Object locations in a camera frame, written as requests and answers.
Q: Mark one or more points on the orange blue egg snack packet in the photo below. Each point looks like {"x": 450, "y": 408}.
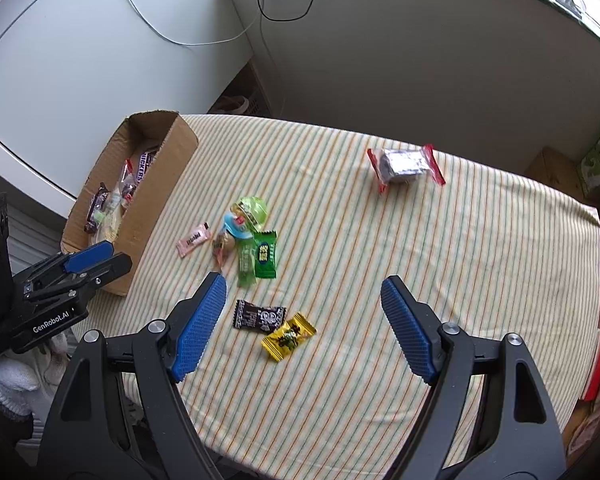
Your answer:
{"x": 234, "y": 229}

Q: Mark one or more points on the green blue nut snack packet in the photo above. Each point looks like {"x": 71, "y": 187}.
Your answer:
{"x": 251, "y": 212}

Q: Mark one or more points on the white cabinet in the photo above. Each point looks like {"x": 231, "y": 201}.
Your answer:
{"x": 72, "y": 70}

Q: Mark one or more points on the dark green candy wrapper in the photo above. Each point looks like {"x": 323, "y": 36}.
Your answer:
{"x": 265, "y": 258}

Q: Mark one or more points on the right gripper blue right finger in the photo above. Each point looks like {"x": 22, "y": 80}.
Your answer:
{"x": 416, "y": 328}

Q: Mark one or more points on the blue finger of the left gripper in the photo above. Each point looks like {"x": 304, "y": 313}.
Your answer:
{"x": 91, "y": 256}

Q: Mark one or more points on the brown cardboard box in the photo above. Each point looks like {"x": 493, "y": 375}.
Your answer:
{"x": 556, "y": 170}

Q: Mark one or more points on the pink candy wrapper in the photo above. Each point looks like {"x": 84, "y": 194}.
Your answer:
{"x": 196, "y": 237}

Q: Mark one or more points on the Snickers bar lower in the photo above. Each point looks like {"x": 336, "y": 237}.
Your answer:
{"x": 96, "y": 211}

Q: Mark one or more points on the snickers bar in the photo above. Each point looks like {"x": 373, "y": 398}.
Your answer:
{"x": 144, "y": 163}
{"x": 96, "y": 211}

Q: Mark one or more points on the red-ended clear snack bag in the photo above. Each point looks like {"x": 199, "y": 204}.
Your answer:
{"x": 404, "y": 166}

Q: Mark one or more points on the black candy wrapper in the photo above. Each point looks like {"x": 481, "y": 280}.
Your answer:
{"x": 248, "y": 316}

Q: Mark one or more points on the clear bag red seal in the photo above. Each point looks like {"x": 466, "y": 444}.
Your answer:
{"x": 126, "y": 184}

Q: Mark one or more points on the Snickers bar upper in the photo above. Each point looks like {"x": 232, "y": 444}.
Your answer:
{"x": 144, "y": 163}

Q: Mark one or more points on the bread in clear bag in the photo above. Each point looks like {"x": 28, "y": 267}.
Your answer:
{"x": 114, "y": 211}

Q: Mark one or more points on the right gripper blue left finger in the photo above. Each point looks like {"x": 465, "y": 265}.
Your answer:
{"x": 191, "y": 324}

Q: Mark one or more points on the striped tablecloth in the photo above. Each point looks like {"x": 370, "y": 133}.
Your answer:
{"x": 495, "y": 252}

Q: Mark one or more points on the yellow candy wrapper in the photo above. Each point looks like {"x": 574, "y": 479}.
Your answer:
{"x": 288, "y": 337}

